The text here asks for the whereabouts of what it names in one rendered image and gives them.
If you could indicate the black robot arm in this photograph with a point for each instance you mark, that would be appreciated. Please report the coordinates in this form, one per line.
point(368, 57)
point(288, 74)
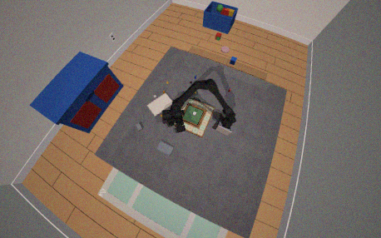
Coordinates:
point(176, 113)

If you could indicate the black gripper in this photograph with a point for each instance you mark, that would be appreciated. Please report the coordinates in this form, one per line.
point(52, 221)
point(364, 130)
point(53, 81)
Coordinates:
point(180, 125)

